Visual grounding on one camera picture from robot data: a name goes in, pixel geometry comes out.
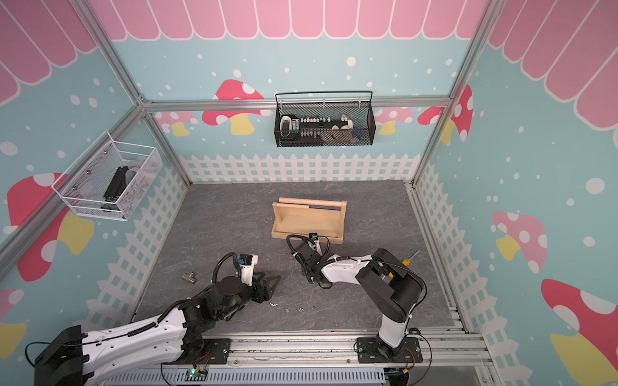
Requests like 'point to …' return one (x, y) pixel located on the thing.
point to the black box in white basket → (114, 189)
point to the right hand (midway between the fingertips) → (311, 261)
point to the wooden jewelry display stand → (302, 216)
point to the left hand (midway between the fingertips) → (273, 280)
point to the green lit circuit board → (191, 375)
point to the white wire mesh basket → (109, 179)
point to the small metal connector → (190, 277)
